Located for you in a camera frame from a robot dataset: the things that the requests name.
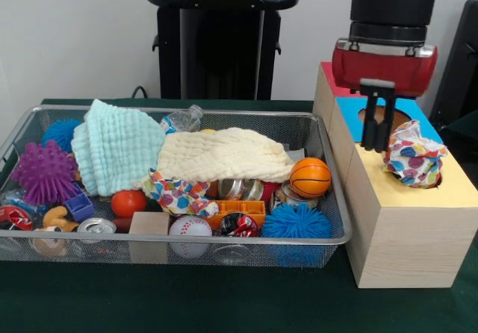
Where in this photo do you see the orange toy basketball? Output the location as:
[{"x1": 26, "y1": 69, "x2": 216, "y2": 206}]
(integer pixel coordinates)
[{"x1": 290, "y1": 157, "x2": 332, "y2": 199}]

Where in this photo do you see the blue fuzzy ball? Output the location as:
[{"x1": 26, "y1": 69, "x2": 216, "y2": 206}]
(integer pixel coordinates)
[
  {"x1": 261, "y1": 202, "x2": 333, "y2": 267},
  {"x1": 41, "y1": 119, "x2": 82, "y2": 153}
]

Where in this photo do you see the plain wooden block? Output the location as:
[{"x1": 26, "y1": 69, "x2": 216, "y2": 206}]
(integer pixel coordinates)
[{"x1": 128, "y1": 211, "x2": 171, "y2": 264}]

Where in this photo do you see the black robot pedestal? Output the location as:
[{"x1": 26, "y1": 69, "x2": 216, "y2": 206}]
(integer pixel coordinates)
[{"x1": 144, "y1": 0, "x2": 299, "y2": 101}]

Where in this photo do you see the dark green tablecloth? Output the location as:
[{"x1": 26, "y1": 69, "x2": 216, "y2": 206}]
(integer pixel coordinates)
[{"x1": 0, "y1": 99, "x2": 478, "y2": 333}]

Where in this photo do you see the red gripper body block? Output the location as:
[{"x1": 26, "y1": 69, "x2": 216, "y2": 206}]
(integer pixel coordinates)
[{"x1": 331, "y1": 47, "x2": 438, "y2": 97}]

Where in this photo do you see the polka-dot paper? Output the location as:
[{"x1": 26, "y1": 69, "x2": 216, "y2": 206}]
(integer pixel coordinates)
[
  {"x1": 382, "y1": 119, "x2": 449, "y2": 189},
  {"x1": 148, "y1": 167, "x2": 220, "y2": 217}
]

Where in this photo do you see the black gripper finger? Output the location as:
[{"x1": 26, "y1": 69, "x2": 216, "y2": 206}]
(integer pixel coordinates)
[
  {"x1": 376, "y1": 94, "x2": 395, "y2": 153},
  {"x1": 361, "y1": 93, "x2": 379, "y2": 151}
]

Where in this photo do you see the wooden three-hole sorting box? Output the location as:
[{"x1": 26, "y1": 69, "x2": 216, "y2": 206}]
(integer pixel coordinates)
[{"x1": 312, "y1": 61, "x2": 478, "y2": 289}]

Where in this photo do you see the cream cloth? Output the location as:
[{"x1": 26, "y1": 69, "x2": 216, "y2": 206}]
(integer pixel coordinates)
[{"x1": 131, "y1": 126, "x2": 297, "y2": 199}]

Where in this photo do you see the orange-red ball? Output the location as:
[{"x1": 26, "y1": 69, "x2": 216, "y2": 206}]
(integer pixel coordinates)
[{"x1": 111, "y1": 189, "x2": 148, "y2": 219}]

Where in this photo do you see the silver mesh bin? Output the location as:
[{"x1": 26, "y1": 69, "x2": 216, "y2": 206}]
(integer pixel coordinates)
[{"x1": 0, "y1": 105, "x2": 354, "y2": 269}]

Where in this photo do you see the purple spiky ball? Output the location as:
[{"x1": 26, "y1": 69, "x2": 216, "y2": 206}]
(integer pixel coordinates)
[{"x1": 10, "y1": 140, "x2": 79, "y2": 207}]

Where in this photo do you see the white toy baseball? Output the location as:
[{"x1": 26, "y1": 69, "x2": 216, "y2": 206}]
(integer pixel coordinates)
[{"x1": 168, "y1": 215, "x2": 213, "y2": 258}]

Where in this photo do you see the mint green cloth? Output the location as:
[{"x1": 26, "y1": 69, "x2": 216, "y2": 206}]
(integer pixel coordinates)
[{"x1": 70, "y1": 99, "x2": 167, "y2": 196}]

